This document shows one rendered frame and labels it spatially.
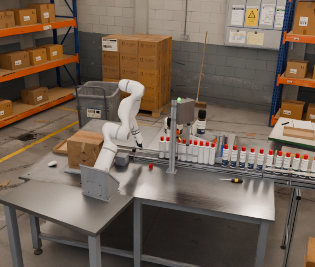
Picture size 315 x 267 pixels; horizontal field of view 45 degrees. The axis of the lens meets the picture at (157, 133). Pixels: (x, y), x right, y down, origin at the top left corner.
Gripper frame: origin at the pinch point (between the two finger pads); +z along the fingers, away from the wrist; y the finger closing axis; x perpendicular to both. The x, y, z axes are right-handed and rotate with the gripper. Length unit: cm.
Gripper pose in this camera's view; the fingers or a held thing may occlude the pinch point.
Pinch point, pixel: (141, 148)
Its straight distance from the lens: 352.8
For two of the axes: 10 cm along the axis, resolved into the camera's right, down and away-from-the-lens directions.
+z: 3.1, 9.1, 2.8
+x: -9.1, 2.0, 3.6
